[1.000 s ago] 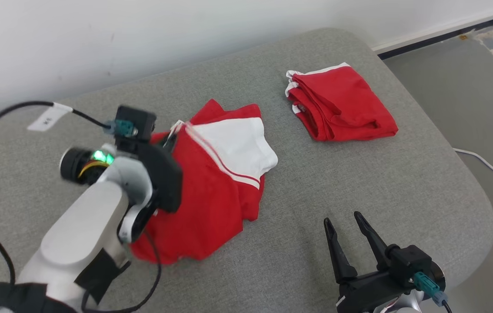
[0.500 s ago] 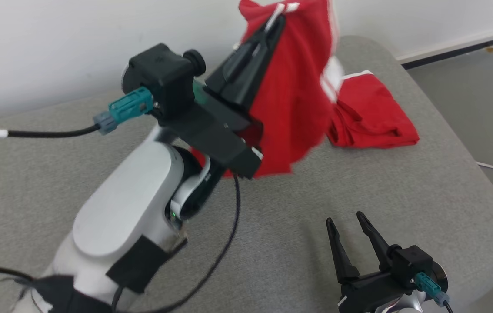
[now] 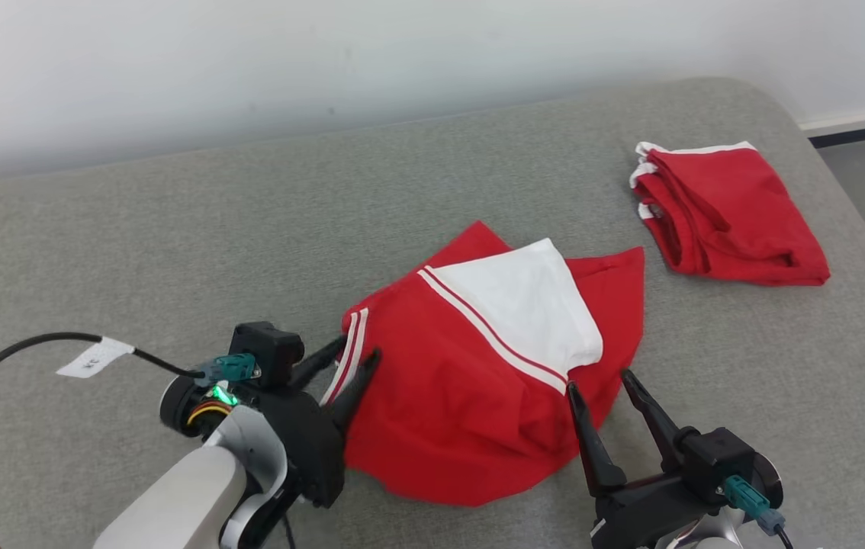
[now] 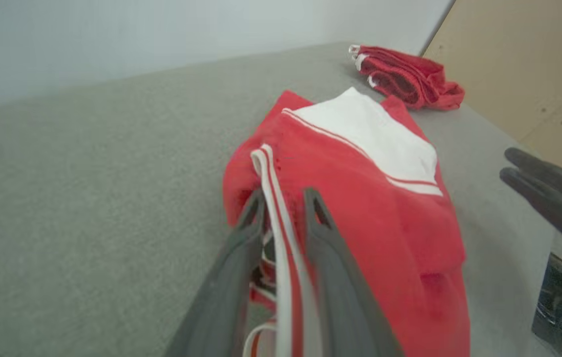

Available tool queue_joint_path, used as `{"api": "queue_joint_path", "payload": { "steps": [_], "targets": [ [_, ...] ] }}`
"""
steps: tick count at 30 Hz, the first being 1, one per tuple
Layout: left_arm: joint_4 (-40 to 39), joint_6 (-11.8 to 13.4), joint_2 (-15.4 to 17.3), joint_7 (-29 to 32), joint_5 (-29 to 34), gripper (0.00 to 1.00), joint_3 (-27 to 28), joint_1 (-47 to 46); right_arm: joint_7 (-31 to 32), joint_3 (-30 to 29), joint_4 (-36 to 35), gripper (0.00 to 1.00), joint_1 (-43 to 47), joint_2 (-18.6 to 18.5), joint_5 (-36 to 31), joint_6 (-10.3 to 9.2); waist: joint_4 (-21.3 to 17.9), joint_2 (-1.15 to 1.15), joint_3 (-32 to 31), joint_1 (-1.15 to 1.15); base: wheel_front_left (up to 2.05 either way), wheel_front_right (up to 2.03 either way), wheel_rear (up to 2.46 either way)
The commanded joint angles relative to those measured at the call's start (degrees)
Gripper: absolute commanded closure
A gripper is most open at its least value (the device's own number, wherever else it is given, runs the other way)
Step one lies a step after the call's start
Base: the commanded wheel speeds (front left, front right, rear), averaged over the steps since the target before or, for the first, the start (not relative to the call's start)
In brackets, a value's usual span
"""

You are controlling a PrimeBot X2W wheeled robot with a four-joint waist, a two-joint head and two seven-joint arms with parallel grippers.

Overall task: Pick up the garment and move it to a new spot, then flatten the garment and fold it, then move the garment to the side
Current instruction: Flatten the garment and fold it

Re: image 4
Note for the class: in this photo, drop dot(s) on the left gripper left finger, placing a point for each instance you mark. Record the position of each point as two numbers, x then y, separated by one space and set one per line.
221 297

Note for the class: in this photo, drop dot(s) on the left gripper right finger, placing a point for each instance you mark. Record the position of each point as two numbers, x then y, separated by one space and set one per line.
345 307

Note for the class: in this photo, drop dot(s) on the red jersey with white sleeves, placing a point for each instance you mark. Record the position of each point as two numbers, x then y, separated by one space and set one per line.
385 223

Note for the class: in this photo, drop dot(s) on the red mesh shorts white trim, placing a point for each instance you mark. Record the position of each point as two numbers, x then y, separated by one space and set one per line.
410 79

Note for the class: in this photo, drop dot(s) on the beige wooden panel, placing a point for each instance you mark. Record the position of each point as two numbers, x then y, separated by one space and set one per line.
524 64

